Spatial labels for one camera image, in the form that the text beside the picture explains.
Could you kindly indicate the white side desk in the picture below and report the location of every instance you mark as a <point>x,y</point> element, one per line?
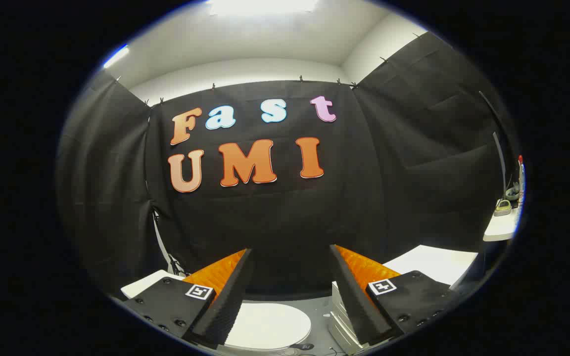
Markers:
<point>500,228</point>

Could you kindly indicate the grey green desk item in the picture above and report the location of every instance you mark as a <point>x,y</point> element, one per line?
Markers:
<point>503,207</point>

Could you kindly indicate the black backdrop cloth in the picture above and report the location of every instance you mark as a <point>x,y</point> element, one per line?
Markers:
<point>285,217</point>

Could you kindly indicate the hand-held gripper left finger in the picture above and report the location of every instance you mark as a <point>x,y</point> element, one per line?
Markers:
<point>225,306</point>

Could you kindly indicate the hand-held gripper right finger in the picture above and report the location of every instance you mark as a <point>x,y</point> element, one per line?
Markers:
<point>359,311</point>

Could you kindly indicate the white drawer cabinet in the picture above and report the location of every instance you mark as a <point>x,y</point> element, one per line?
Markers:
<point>433,264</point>

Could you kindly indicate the white stand pole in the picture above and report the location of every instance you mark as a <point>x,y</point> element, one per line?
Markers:
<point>164,244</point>

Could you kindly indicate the small ceiling light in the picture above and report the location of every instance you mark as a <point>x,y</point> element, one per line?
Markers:
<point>116,57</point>

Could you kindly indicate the ceiling light panel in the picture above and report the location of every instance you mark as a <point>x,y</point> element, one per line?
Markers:
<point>262,6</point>

